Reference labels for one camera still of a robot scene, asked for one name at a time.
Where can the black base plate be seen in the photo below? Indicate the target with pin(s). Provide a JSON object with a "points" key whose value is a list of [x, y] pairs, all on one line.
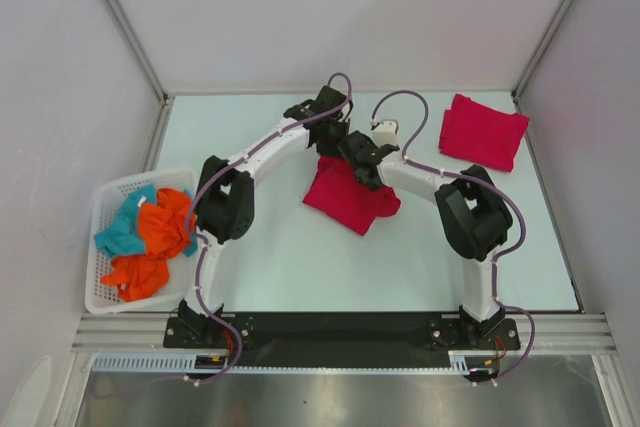
{"points": [[355, 335]]}

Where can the white plastic laundry basket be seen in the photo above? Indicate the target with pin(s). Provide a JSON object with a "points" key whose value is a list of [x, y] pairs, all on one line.
{"points": [[101, 299]]}

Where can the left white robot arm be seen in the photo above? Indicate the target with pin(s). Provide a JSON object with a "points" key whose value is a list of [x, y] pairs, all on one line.
{"points": [[224, 203]]}

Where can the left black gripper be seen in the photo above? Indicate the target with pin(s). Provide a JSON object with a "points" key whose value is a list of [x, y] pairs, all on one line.
{"points": [[341, 123]]}

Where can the magenta t shirt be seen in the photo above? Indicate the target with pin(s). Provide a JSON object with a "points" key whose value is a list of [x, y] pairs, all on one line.
{"points": [[336, 193], [479, 134]]}

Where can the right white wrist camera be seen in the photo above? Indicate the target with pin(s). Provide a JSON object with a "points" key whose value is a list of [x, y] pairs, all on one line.
{"points": [[384, 132]]}

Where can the teal t shirt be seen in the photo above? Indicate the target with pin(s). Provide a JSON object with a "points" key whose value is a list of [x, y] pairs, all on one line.
{"points": [[150, 221]]}

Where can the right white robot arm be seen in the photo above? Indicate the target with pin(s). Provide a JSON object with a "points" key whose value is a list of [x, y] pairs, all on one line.
{"points": [[473, 214]]}

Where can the orange t shirt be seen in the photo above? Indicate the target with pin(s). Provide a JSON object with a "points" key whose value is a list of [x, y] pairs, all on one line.
{"points": [[140, 277]]}

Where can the grey slotted cable duct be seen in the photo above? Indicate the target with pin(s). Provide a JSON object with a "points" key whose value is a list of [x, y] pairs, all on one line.
{"points": [[432, 363]]}

